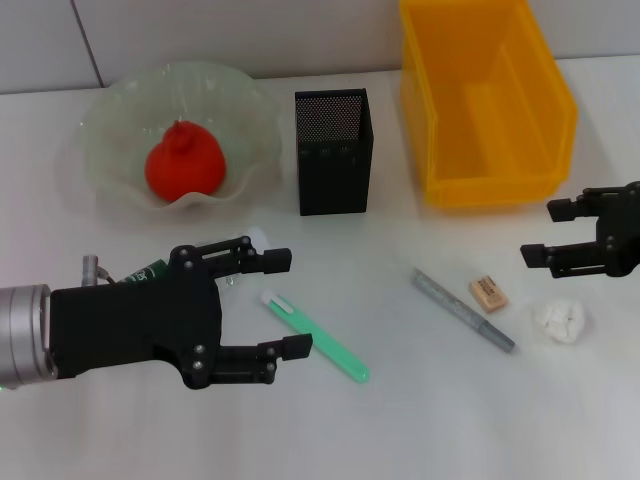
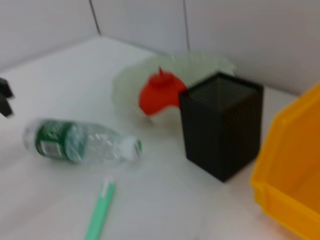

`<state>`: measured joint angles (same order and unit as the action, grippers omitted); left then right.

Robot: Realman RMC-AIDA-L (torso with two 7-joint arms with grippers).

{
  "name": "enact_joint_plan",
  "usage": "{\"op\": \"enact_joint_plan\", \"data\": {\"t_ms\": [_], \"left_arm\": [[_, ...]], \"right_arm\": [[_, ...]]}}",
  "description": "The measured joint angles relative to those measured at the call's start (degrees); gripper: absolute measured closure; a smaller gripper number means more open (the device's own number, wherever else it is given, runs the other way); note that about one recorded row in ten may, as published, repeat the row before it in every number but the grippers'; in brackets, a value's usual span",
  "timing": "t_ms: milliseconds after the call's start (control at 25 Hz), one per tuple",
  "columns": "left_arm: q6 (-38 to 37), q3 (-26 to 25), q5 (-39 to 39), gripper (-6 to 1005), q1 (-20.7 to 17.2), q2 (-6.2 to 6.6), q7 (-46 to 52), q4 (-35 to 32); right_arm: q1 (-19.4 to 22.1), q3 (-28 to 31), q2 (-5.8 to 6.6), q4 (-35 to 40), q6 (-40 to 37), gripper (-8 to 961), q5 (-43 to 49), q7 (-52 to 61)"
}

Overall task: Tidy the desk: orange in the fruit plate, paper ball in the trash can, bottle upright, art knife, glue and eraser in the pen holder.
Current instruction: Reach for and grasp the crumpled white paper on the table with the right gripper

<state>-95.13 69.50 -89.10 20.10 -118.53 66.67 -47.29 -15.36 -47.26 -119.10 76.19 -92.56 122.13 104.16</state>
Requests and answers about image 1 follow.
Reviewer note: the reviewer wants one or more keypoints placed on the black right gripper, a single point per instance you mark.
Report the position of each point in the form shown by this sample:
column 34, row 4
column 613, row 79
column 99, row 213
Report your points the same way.
column 625, row 235

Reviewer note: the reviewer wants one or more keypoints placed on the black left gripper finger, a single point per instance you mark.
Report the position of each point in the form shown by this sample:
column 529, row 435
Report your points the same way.
column 297, row 346

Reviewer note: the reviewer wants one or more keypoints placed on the yellow plastic bin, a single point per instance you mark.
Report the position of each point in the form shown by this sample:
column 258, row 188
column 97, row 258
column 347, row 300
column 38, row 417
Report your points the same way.
column 495, row 125

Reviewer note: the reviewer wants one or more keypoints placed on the green toothbrush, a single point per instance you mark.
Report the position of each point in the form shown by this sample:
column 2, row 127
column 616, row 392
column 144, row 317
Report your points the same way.
column 340, row 357

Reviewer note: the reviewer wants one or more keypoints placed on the beige eraser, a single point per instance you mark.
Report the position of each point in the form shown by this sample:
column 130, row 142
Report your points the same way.
column 489, row 295

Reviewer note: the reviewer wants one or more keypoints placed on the black mesh pen holder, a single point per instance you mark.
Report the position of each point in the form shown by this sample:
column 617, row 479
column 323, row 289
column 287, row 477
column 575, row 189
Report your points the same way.
column 335, row 175

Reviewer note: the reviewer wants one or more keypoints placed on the white paper ball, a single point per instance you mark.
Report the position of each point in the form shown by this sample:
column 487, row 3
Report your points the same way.
column 560, row 320

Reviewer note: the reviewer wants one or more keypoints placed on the grey pen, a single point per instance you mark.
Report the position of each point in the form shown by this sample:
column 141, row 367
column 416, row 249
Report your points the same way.
column 460, row 307

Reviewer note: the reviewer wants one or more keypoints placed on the clear water bottle green label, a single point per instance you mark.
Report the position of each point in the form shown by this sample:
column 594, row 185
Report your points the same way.
column 150, row 272

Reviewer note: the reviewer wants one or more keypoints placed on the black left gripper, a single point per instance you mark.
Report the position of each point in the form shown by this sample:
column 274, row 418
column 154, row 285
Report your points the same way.
column 135, row 325

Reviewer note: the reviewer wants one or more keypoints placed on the red-orange knitted orange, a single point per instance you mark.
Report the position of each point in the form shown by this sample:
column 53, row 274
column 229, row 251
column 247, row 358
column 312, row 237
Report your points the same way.
column 185, row 165

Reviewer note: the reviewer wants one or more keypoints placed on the green glass fruit plate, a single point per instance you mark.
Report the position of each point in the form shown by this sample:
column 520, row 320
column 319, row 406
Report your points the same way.
column 240, row 115

